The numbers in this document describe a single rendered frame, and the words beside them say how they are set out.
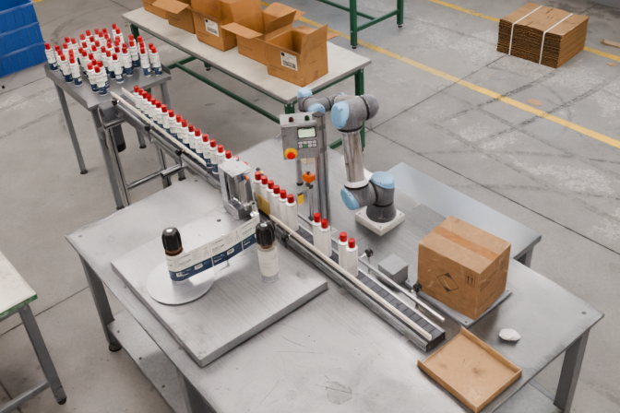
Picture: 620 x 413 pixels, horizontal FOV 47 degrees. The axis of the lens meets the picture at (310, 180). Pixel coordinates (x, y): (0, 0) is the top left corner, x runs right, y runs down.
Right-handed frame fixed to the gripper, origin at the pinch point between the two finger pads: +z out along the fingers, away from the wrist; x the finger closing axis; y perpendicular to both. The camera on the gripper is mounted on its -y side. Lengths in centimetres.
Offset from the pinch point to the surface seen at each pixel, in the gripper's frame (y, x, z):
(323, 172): 46, -28, -20
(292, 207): 39, -42, -3
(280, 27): -125, 88, 0
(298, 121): 38, -35, -48
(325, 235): 64, -44, -3
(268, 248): 57, -71, -7
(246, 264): 41, -73, 12
